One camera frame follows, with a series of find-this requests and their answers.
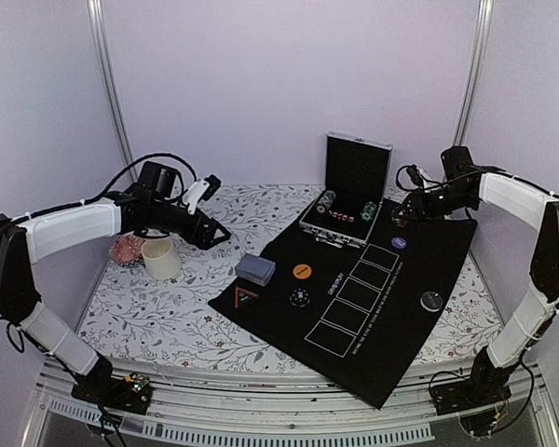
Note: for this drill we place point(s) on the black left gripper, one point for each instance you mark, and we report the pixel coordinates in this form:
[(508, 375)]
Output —
[(205, 239)]

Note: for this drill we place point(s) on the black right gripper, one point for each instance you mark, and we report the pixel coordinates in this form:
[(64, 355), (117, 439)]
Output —
[(418, 205)]

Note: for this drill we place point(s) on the purple small blind button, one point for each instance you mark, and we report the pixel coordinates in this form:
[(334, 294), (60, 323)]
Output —
[(399, 243)]

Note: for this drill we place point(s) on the blue playing card deck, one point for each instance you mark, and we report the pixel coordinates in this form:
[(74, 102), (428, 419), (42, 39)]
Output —
[(256, 269)]

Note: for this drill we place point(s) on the orange big blind button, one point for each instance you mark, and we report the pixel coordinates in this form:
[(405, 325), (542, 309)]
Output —
[(302, 271)]

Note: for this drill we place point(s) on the black white dealer button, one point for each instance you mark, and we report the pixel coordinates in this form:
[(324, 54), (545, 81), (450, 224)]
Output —
[(431, 301)]

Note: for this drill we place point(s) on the black and green chip stack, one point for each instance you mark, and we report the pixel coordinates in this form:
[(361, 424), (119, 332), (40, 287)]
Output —
[(300, 298)]

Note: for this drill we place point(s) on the orange black chip stack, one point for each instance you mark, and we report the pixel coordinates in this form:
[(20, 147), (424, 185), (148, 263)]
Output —
[(397, 219)]

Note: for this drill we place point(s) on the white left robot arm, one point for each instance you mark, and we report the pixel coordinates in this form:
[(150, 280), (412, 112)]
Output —
[(35, 236)]

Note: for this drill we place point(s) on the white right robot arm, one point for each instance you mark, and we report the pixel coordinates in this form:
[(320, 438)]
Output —
[(539, 208)]

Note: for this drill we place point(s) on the green blue black chip row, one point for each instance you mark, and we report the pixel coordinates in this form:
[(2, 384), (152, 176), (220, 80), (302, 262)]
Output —
[(368, 211)]

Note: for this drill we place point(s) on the cream cylindrical cup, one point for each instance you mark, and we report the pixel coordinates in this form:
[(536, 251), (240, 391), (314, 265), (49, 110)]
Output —
[(161, 259)]

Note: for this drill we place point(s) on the aluminium poker chip case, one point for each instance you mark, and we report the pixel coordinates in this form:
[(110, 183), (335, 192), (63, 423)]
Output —
[(357, 170)]

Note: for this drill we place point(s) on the triangular all in button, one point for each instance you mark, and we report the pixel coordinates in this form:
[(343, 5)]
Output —
[(244, 297)]

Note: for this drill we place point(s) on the red dice row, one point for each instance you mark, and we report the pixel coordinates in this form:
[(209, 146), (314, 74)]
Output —
[(342, 216)]

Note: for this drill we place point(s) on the red patterned small bowl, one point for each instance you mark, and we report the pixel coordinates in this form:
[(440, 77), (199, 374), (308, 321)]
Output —
[(126, 251)]

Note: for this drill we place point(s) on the black poker table mat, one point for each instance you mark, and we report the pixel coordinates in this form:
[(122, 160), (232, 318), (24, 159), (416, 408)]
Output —
[(364, 324)]

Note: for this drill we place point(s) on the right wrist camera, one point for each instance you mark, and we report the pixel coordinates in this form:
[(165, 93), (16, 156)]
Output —
[(416, 175)]

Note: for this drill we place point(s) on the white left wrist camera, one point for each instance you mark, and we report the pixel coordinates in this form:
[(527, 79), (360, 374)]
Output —
[(200, 190)]

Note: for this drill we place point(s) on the front aluminium rail base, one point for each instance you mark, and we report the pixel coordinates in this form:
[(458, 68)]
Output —
[(199, 407)]

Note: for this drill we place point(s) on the right aluminium frame post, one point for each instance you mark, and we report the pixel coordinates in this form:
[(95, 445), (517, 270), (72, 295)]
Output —
[(477, 55)]

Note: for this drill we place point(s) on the aluminium frame post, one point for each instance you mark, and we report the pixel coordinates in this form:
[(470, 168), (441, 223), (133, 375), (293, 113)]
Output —
[(99, 35), (477, 55)]

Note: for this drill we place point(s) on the left aluminium frame post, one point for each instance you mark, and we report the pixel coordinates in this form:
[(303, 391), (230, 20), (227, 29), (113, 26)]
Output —
[(99, 35)]

